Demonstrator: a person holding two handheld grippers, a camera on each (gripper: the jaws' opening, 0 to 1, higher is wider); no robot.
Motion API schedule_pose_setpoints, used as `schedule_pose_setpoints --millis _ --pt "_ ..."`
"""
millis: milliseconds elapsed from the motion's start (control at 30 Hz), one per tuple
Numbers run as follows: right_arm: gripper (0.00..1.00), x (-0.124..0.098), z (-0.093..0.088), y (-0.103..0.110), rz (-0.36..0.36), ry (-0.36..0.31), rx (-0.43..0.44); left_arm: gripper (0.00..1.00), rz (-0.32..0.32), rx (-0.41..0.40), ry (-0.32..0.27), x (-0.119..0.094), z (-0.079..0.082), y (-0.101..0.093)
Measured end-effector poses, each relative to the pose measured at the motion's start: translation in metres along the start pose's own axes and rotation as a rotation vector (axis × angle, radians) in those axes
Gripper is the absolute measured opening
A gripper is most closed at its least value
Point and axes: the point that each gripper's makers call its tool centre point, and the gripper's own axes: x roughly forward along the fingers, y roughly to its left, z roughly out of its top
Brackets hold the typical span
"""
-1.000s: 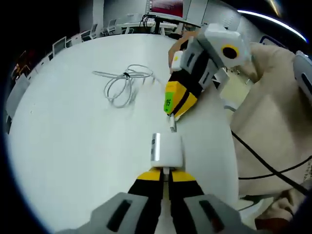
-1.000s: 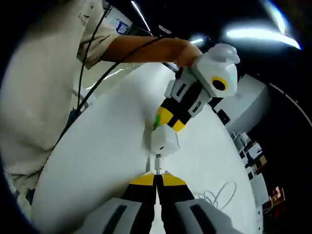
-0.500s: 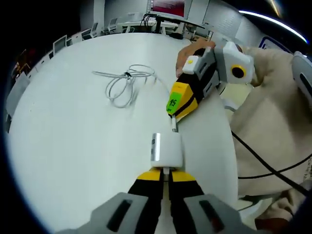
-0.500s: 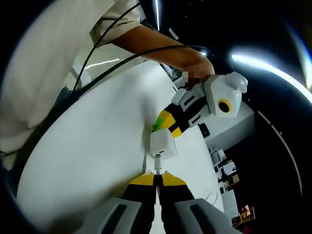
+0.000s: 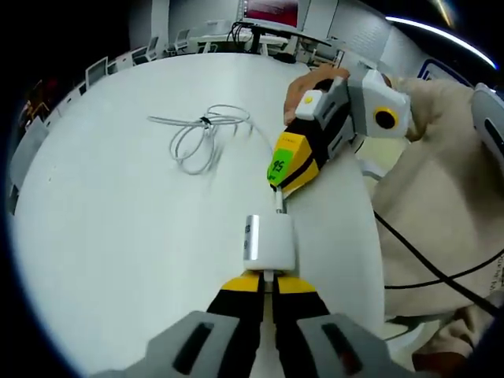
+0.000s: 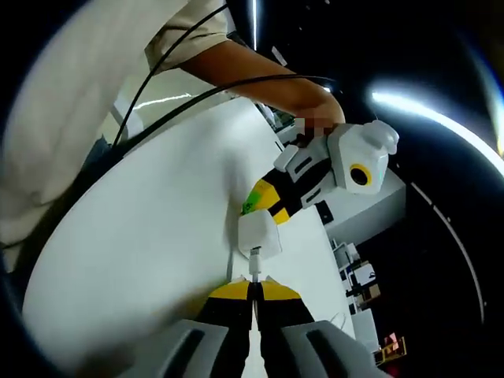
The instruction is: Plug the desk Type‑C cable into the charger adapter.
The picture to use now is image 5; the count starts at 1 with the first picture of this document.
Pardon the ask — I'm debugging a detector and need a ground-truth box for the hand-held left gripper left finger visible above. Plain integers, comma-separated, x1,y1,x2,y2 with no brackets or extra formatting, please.
98,273,265,378

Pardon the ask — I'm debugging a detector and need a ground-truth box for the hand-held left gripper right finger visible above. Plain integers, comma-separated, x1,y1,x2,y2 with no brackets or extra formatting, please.
274,276,418,378

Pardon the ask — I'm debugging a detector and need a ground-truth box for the white Type-C cable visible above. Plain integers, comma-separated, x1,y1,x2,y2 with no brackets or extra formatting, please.
147,103,286,216

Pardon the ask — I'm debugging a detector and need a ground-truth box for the white charger adapter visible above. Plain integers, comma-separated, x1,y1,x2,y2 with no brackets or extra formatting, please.
240,213,297,283

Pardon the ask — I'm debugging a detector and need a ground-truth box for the white desk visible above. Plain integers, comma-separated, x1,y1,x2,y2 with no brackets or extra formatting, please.
9,50,389,378

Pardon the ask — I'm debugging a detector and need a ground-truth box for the person's right hand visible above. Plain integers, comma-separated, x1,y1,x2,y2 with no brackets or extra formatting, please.
283,64,351,126

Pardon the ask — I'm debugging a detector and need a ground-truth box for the ceiling light strip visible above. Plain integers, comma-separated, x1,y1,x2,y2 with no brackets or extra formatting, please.
384,15,498,70

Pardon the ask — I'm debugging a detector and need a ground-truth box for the black monitor stand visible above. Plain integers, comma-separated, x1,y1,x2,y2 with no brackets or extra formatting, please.
250,26,265,56

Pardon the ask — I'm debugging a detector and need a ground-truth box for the white worn device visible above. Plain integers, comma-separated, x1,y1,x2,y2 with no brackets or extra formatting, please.
471,83,504,169

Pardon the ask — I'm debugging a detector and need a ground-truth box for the person's beige clothed torso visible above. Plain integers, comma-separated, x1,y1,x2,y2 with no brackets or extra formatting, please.
369,117,504,378

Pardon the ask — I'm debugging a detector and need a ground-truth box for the white office chair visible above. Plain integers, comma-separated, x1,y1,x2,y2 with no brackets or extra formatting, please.
172,28,193,53
131,36,161,67

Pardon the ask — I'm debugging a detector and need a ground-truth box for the white chair back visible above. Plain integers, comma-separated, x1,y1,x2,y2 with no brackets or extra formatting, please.
83,56,109,90

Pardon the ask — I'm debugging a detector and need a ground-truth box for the black cable bundle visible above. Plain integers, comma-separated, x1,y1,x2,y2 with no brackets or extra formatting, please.
227,20,254,54

